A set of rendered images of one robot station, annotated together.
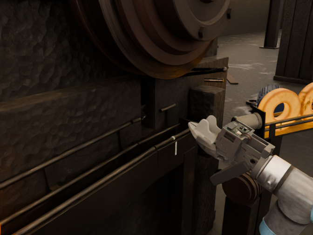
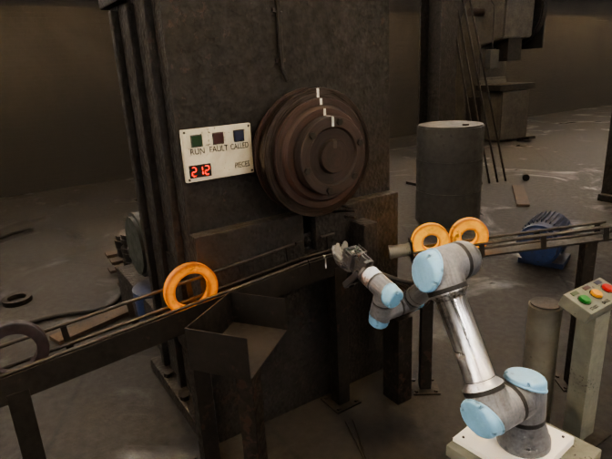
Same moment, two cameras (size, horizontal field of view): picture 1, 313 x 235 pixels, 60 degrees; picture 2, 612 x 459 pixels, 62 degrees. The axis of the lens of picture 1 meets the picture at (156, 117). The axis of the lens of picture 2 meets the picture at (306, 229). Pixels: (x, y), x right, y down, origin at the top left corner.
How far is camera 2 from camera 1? 1.31 m
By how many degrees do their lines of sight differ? 16
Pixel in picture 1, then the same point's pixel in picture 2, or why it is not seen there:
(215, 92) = (365, 224)
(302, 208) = (378, 296)
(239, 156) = (355, 267)
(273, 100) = (421, 232)
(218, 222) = not seen: hidden behind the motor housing
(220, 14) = (346, 177)
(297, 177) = (378, 279)
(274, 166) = (368, 272)
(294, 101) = (442, 234)
